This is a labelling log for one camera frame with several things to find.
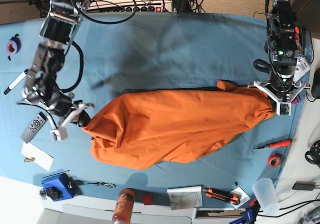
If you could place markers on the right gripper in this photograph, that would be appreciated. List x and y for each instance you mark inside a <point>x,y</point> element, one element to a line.
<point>82,120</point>

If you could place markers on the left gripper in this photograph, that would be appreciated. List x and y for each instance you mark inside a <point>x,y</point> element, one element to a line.
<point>272,102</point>

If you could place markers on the orange t-shirt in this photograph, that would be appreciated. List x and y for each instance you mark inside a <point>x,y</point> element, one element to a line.
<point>138,130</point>

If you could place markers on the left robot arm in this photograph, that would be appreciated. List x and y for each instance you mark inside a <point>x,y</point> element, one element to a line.
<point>285,46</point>

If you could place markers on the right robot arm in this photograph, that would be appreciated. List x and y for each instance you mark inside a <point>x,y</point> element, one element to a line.
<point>40,88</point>

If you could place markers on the purple glue tube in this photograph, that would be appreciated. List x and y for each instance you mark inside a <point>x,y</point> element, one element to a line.
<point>296,100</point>

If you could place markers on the clear plastic package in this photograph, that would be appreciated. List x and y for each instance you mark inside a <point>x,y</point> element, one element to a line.
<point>302,67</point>

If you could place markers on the grey remote control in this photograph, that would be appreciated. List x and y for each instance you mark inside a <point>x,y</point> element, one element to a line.
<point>34,127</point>

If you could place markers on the red tape roll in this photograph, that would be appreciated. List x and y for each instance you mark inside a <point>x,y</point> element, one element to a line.
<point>274,160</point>

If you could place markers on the white paper card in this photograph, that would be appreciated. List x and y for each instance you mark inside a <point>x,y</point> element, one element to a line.
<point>42,159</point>

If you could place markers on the small AA battery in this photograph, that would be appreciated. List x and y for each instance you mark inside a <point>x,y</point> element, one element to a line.
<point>29,159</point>

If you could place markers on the blue plastic box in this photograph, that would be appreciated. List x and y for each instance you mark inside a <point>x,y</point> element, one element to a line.
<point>59,187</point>

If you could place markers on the black white marker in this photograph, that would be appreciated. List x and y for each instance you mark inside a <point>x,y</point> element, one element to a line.
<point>16,81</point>

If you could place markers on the orange black clamp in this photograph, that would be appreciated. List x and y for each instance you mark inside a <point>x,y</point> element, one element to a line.
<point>300,38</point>

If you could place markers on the blue table cloth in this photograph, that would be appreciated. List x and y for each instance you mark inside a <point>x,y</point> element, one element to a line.
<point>160,51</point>

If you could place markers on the black power adapter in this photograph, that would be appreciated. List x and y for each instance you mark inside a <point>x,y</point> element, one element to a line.
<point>304,185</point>

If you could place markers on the clear plastic cup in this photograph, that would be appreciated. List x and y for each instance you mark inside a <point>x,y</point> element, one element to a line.
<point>266,196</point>

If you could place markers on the orange drink bottle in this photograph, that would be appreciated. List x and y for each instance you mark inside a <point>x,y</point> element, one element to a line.
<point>124,207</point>

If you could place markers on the small white leaflet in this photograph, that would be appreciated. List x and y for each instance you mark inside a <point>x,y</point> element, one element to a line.
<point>242,195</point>

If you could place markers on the purple tape roll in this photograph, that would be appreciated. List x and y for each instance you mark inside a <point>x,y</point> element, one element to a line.
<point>13,45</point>

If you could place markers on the small red block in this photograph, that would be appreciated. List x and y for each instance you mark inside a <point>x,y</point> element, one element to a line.
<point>147,199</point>

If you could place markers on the orange black utility knife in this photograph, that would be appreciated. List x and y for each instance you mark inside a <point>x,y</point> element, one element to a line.
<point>222,195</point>

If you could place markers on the blue bar clamp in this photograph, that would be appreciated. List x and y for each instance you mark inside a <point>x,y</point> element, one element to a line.
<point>250,215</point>

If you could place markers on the black power strip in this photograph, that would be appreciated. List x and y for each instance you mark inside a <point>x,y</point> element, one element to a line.
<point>139,9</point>

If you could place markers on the folded paper booklet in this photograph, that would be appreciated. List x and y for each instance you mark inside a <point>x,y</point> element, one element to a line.
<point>185,197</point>

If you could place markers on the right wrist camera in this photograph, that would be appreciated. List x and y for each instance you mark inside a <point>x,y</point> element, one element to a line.
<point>59,133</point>

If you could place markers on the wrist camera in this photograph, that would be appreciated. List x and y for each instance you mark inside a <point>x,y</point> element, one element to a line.
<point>59,133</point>
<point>283,100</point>

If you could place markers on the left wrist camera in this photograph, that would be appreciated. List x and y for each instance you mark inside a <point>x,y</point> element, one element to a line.
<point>283,100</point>

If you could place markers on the red handled screwdriver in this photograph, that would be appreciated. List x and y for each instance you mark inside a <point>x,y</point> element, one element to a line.
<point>283,143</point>

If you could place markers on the black cable tie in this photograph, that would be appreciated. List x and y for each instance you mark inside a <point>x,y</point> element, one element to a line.
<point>56,174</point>

